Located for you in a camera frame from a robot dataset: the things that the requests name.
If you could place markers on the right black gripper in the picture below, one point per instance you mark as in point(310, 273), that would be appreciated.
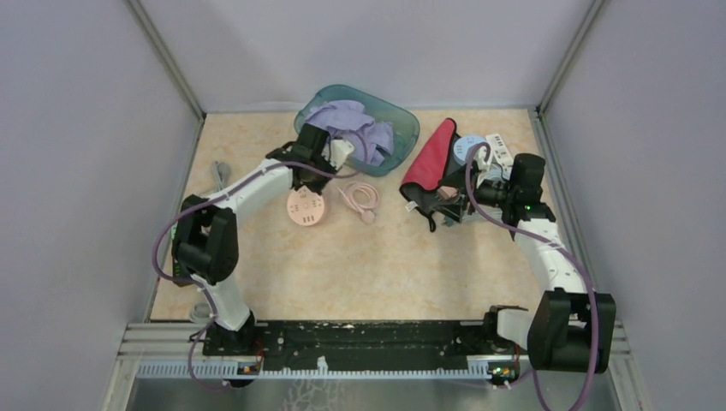
point(455, 211)

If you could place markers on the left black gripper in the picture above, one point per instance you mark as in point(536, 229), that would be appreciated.
point(317, 187)

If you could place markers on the pink plug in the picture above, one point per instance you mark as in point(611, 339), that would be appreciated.
point(446, 193)

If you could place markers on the pink round power socket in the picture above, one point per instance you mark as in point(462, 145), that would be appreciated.
point(305, 207)

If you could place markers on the blue round power socket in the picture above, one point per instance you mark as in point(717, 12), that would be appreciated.
point(463, 145)

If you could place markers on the white power strip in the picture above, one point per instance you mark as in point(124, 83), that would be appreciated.
point(500, 150)

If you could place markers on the black power strip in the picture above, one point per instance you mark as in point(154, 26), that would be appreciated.
point(181, 275)

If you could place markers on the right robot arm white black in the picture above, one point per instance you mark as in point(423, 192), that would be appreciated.
point(572, 327)

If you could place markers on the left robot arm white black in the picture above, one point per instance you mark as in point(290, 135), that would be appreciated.
point(205, 243)

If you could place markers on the red and grey cloth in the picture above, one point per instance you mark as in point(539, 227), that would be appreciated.
point(421, 181)

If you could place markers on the purple cloth in basin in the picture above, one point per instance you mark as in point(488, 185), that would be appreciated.
point(347, 119)

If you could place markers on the teal plastic basin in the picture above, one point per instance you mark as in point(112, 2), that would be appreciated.
point(405, 125)

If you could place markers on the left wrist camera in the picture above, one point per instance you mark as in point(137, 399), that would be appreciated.
point(338, 153)

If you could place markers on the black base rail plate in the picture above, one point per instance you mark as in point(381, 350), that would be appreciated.
point(359, 346)

